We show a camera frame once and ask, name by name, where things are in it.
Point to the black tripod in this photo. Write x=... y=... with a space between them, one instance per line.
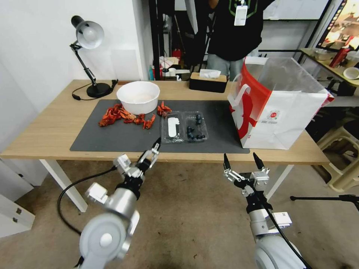
x=336 y=199

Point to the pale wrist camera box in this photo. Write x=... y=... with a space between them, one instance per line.
x=260 y=178
x=122 y=164

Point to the dark grey table mat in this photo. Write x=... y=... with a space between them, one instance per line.
x=117 y=137

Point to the black desk lamp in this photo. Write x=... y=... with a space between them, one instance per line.
x=89 y=36

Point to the wooden table white legs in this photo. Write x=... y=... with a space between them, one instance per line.
x=50 y=123

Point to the white softbox panel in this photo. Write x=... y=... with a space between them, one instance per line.
x=193 y=14

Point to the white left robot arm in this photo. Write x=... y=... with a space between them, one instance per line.
x=106 y=224

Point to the monitor screen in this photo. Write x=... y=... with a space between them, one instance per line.
x=340 y=25

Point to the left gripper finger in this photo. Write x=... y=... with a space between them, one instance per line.
x=155 y=151
x=143 y=157

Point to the white tissue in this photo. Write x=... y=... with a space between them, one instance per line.
x=209 y=73

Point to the small white bowl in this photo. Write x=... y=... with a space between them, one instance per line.
x=352 y=73

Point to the yellow side table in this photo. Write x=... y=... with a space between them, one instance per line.
x=317 y=63

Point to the black tissue box wooden lid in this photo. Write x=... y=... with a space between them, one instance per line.
x=207 y=84

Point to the black metal shelf frame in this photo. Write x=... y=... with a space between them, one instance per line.
x=157 y=36

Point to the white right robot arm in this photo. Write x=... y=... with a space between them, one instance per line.
x=269 y=246

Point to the red and white takeout bag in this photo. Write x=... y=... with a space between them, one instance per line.
x=280 y=117

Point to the beige plastic stool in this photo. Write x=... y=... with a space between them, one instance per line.
x=342 y=157

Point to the white cabinet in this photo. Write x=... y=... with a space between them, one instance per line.
x=14 y=215

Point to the white paper bowl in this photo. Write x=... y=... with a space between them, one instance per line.
x=138 y=96

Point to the red crayfish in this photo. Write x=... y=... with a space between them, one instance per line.
x=138 y=118
x=148 y=122
x=163 y=108
x=126 y=117
x=105 y=120
x=115 y=109

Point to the cardboard box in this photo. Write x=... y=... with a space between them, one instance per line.
x=169 y=62

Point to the white name badge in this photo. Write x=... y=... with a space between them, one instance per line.
x=241 y=15

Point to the metal bowl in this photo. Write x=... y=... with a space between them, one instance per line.
x=323 y=54

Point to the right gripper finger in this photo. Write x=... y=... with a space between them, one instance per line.
x=259 y=164
x=230 y=172

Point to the person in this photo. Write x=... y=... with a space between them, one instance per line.
x=235 y=36

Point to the clear plastic takeout container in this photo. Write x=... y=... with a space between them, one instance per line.
x=179 y=127

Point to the red bottle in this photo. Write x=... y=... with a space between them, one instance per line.
x=339 y=57

